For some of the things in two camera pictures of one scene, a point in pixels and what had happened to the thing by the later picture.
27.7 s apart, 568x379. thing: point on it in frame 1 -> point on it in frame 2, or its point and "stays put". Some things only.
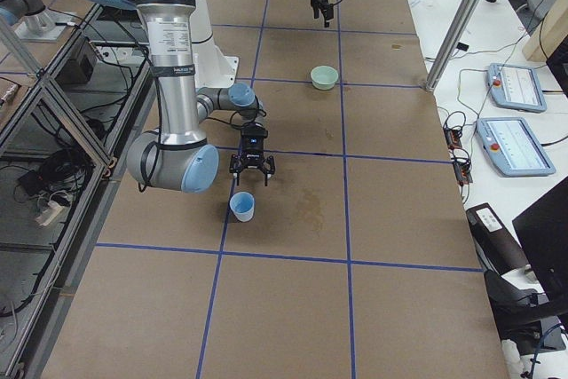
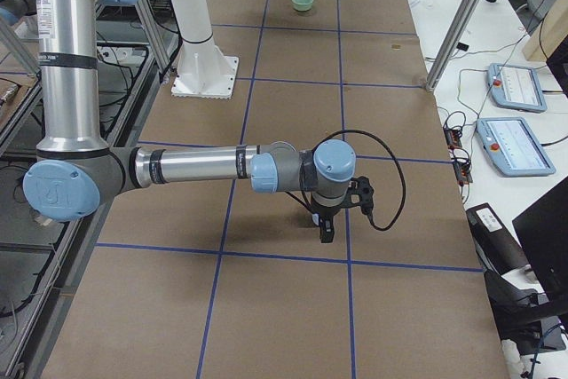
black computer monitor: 543,228 stays put
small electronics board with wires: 453,130 stays put
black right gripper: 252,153 -> 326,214
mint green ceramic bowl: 324,77 -> 303,1
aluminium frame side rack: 64,127 stays put
